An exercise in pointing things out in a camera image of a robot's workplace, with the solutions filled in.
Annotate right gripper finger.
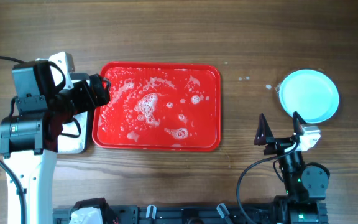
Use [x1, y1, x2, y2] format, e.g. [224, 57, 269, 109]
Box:
[254, 113, 274, 146]
[293, 111, 306, 135]

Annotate light blue plate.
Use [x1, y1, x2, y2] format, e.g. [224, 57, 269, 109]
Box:
[276, 69, 340, 124]

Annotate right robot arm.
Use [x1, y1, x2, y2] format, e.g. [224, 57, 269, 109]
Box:
[254, 112, 331, 223]

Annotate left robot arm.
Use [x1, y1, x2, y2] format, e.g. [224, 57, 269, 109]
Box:
[0, 60, 110, 223]

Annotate black water tray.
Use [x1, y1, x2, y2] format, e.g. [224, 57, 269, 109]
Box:
[56, 73, 94, 155]

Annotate red plastic tray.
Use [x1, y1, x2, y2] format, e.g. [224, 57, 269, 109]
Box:
[92, 62, 221, 152]

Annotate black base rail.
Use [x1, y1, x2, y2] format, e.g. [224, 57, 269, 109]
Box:
[52, 203, 328, 224]

